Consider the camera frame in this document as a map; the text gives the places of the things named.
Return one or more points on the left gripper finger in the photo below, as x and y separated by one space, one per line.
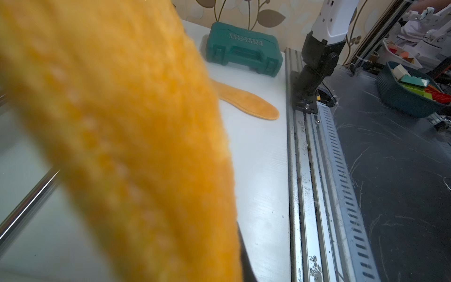
247 271

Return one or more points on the teal bin with bricks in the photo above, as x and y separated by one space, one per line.
395 95

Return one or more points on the green plastic tool case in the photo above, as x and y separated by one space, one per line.
229 44

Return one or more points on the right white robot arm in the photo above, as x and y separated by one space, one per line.
321 50

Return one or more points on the yellow fuzzy insole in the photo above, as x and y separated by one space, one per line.
246 102
120 101

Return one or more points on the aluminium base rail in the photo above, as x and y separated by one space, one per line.
327 235

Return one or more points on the metal clothes rack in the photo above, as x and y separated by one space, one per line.
27 180

